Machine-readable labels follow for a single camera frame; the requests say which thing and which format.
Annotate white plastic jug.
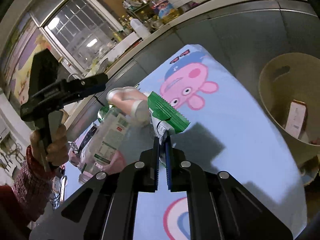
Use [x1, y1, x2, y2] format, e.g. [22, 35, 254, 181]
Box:
[129, 17, 151, 39]

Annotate cooking oil bottle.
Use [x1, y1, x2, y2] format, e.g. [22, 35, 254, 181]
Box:
[150, 0, 180, 23]

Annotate clear plastic bottle green cap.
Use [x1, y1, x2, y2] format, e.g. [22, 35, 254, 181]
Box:
[78, 107, 130, 184]

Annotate person left hand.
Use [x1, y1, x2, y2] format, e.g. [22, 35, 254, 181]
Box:
[30, 124, 69, 166]

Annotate Peppa Pig blue tablecloth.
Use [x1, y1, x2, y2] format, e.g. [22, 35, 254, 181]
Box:
[57, 44, 308, 240]

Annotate red sleeve forearm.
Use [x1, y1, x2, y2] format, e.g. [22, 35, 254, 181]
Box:
[1, 146, 55, 228]

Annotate green white snack wrapper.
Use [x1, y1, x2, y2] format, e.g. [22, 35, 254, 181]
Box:
[147, 92, 190, 146]

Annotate beige trash bin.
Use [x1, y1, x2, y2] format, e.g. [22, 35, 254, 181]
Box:
[258, 53, 319, 165]

